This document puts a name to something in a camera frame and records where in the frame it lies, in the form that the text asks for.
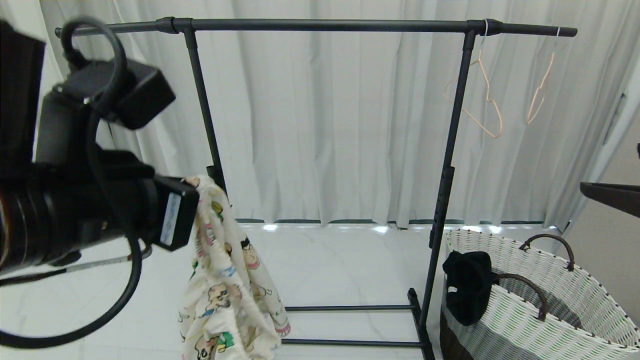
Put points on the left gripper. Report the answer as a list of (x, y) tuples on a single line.
[(60, 220)]

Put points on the cream printed garment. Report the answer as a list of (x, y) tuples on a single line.
[(225, 290)]

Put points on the black clothes rack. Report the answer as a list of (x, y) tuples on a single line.
[(325, 25)]

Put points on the pink clothes hanger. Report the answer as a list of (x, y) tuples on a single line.
[(496, 136), (548, 70)]

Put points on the white laundry basket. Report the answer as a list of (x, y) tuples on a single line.
[(525, 320)]

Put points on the white curtain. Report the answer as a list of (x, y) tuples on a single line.
[(52, 60), (325, 125)]

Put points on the black garment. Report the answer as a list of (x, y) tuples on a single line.
[(467, 290)]

